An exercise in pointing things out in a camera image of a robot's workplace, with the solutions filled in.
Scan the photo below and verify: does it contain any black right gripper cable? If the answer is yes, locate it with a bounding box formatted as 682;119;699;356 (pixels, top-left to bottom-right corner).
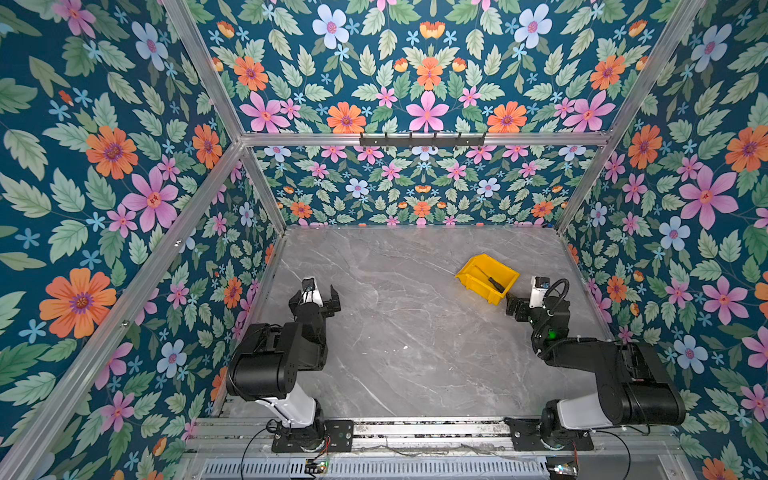
542;277;571;313

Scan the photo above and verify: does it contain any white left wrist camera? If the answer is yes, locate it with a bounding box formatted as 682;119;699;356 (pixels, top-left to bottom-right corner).
300;277;323;307

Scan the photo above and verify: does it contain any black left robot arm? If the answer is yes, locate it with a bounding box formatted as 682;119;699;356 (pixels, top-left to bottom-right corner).
225;278;341;452

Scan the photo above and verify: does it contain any black handled screwdriver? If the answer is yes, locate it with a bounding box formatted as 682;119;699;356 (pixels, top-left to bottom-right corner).
476;266;505;293

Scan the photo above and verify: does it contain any aluminium front mounting rail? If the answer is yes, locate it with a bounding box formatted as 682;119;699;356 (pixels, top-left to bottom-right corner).
184;417;683;457

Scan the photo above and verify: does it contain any yellow plastic bin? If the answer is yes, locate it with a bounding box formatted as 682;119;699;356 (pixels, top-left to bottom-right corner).
455;254;520;305

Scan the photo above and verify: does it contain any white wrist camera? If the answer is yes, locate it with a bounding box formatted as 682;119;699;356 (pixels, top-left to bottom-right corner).
300;277;323;307
529;276;551;309

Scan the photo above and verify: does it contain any white slotted cable duct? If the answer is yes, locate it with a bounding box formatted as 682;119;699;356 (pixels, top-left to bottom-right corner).
200;457;550;479

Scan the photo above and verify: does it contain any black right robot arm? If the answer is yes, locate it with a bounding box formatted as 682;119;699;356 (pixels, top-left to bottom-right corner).
504;295;686;451

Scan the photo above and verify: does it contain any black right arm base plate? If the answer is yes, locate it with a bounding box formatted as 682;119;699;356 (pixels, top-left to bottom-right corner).
503;417;595;452

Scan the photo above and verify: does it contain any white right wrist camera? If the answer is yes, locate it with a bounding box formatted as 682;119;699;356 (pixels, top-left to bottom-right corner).
529;276;551;309

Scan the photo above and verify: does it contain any black hook rail bracket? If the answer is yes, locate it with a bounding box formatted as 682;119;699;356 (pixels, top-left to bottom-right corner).
358;132;486;149

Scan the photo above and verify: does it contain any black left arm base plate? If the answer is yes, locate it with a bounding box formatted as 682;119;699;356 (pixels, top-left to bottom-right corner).
271;420;355;454

